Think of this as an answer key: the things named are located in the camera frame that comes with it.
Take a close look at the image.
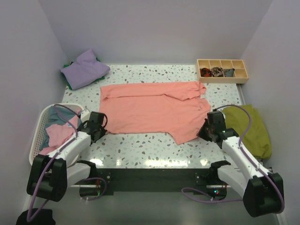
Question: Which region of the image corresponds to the salmon pink t-shirt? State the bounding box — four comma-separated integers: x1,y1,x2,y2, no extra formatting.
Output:
99,81,211,145

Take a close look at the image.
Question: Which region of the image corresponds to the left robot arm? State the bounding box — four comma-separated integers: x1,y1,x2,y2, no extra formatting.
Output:
26,112,108,202

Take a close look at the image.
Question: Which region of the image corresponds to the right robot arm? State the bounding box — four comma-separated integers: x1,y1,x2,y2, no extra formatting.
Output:
197,109,285,217

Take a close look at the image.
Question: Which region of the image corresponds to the light pink t-shirt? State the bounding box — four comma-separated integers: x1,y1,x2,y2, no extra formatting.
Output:
39,116,81,155

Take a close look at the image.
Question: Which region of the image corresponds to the grey blue t-shirt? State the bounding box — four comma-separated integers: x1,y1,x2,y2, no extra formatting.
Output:
42,105,83,150

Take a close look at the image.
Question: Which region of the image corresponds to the olive green t-shirt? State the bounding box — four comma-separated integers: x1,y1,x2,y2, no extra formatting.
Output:
222,105,272,159

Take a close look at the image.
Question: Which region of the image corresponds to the brown patterned rolled sock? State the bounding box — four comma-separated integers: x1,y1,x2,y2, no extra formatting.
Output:
211,67,224,77

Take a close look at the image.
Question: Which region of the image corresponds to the red black rolled sock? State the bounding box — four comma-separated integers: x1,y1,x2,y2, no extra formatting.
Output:
200,68,212,77

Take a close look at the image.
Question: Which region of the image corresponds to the grey rolled sock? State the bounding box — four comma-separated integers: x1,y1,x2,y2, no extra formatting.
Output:
224,68,235,77

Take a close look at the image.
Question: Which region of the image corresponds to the folded lilac t-shirt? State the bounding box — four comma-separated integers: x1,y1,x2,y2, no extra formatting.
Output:
60,49,110,90

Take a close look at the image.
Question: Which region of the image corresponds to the wooden compartment tray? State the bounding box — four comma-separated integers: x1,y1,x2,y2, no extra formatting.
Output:
196,59,249,84

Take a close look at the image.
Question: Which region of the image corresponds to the white laundry basket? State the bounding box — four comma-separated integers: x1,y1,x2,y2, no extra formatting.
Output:
29,103,85,165

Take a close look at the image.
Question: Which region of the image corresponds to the black object bottom left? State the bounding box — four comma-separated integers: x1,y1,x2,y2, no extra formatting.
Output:
16,209,56,225

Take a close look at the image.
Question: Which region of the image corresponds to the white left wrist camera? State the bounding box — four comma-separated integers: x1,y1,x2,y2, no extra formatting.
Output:
80,109,90,122

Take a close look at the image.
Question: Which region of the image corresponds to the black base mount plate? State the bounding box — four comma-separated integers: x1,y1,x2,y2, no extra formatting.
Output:
77,168,227,199

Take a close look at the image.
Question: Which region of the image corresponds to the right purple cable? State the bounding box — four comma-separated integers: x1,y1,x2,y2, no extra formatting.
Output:
181,105,285,214

